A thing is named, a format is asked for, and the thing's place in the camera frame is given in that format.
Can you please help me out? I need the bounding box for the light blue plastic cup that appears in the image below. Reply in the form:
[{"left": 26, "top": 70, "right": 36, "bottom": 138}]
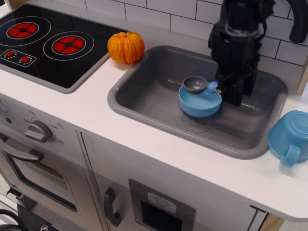
[{"left": 267, "top": 110, "right": 308, "bottom": 168}]

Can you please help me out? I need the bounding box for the grey oven door handle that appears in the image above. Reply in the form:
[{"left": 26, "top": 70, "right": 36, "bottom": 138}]
[{"left": 0, "top": 134, "right": 44, "bottom": 163}]

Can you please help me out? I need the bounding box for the black toy stove top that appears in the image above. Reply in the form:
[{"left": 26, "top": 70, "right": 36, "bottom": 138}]
[{"left": 0, "top": 4, "right": 121, "bottom": 94}]

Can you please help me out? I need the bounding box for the grey plastic sink basin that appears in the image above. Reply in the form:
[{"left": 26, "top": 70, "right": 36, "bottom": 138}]
[{"left": 108, "top": 46, "right": 288, "bottom": 159}]

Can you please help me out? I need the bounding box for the orange toy pumpkin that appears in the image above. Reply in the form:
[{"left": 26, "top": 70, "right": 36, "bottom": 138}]
[{"left": 107, "top": 31, "right": 145, "bottom": 64}]

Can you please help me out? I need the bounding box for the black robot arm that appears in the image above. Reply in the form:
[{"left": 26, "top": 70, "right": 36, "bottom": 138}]
[{"left": 208, "top": 0, "right": 274, "bottom": 106}]

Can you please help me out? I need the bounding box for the grey dispenser panel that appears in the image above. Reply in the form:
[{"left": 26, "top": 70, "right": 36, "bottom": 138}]
[{"left": 128, "top": 179, "right": 196, "bottom": 231}]

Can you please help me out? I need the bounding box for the black toy faucet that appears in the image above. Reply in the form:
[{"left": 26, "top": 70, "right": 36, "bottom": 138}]
[{"left": 208, "top": 0, "right": 308, "bottom": 61}]

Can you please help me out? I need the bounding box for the grey oven dial knob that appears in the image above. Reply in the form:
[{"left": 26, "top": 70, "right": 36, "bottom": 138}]
[{"left": 25, "top": 120, "right": 53, "bottom": 143}]

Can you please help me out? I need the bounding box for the grey spoon with blue handle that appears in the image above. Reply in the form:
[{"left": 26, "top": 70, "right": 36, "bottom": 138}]
[{"left": 182, "top": 75, "right": 221, "bottom": 96}]

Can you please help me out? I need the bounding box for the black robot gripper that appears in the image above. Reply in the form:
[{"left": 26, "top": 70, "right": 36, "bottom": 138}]
[{"left": 208, "top": 21, "right": 261, "bottom": 106}]

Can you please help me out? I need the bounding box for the grey cabinet door handle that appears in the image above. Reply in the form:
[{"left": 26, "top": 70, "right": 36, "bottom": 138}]
[{"left": 103, "top": 188, "right": 122, "bottom": 227}]

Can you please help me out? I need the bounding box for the light blue plastic bowl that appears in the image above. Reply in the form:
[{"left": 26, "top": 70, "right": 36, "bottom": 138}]
[{"left": 179, "top": 81, "right": 222, "bottom": 118}]

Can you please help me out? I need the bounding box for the toy oven door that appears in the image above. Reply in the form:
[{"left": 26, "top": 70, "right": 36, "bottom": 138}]
[{"left": 0, "top": 135, "right": 103, "bottom": 231}]

